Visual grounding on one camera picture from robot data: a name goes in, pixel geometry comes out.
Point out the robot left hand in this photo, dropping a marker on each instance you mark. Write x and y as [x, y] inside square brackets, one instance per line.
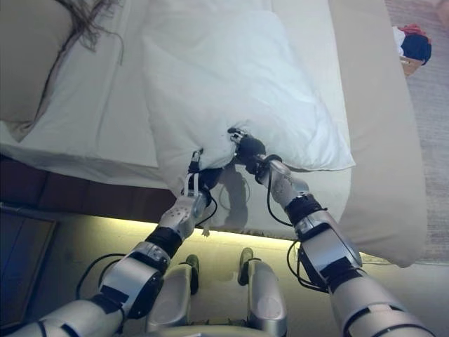
[208, 179]

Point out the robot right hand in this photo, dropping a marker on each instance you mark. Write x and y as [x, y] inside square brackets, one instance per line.
[250, 147]

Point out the white duvet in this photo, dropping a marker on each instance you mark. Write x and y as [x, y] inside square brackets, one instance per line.
[228, 87]

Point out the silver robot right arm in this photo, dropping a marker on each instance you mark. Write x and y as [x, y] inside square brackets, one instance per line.
[329, 245]

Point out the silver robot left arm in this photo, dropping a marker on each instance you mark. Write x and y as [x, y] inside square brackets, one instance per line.
[133, 277]

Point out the beige bed blanket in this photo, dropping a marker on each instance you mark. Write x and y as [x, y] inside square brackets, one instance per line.
[379, 140]

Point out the dark robot right foot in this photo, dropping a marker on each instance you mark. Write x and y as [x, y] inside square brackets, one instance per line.
[245, 256]

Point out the silver robot left leg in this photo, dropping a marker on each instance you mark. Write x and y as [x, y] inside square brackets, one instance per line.
[172, 298]

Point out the silver robot leg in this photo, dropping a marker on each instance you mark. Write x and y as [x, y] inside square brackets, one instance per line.
[266, 298]
[172, 298]

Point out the silver robot right leg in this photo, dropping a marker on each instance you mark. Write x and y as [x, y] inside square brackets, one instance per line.
[266, 298]

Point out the wooden laundry basket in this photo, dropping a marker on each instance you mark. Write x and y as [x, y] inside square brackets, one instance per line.
[412, 66]

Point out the white clothing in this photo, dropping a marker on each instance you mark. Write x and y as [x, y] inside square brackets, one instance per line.
[397, 40]

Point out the grey striped rug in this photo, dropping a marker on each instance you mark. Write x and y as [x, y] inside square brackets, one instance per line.
[435, 158]

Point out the grey fringed knit cushion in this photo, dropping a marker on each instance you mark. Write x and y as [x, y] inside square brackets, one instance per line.
[86, 33]

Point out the dark blue clothing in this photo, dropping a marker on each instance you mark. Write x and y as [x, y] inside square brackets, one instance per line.
[417, 49]

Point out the red clothing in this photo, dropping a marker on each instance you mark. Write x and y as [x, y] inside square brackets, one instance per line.
[414, 29]

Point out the dark wooden nightstand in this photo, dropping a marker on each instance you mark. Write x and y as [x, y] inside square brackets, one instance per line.
[24, 263]

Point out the beige pillow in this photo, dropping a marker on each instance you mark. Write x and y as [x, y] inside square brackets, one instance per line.
[28, 70]

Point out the brown upholstered bed frame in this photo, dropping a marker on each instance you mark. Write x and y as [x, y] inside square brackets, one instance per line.
[70, 193]

